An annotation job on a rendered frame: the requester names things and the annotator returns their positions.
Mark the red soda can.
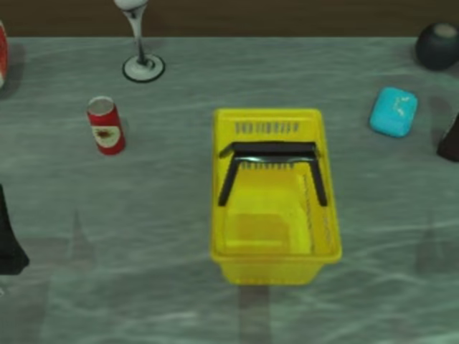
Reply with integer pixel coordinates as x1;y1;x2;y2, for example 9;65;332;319
86;95;127;156

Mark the white wine glass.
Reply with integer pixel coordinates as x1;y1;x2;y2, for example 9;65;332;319
113;0;166;83

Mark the dark brown object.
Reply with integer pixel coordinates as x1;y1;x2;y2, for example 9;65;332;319
436;113;459;165

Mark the dark round vase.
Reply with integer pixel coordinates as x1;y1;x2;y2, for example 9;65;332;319
415;22;459;72

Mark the red and white container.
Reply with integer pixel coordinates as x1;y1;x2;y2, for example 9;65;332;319
0;19;9;90

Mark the turquoise soap bar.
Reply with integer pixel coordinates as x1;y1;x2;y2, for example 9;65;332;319
369;86;419;140

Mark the yellow slotted basket black handle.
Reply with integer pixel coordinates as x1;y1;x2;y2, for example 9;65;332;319
209;108;343;287

